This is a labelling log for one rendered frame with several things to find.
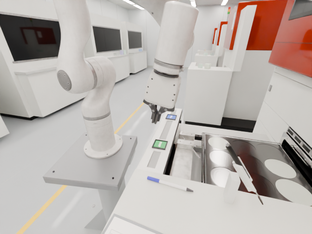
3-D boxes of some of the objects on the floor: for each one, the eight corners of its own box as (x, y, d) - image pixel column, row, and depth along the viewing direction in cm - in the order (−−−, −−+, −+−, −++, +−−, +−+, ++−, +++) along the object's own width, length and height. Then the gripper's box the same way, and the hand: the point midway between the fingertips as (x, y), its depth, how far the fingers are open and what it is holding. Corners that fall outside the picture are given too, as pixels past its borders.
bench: (131, 77, 619) (126, 19, 528) (107, 89, 464) (95, 11, 373) (107, 75, 644) (100, 21, 554) (78, 87, 490) (60, 13, 399)
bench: (147, 68, 808) (146, 25, 717) (134, 75, 653) (131, 21, 562) (129, 68, 833) (126, 25, 743) (112, 74, 679) (106, 22, 588)
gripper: (138, 64, 41) (130, 120, 50) (191, 78, 39) (173, 134, 48) (147, 61, 48) (139, 111, 57) (193, 73, 45) (177, 123, 55)
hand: (156, 116), depth 51 cm, fingers closed
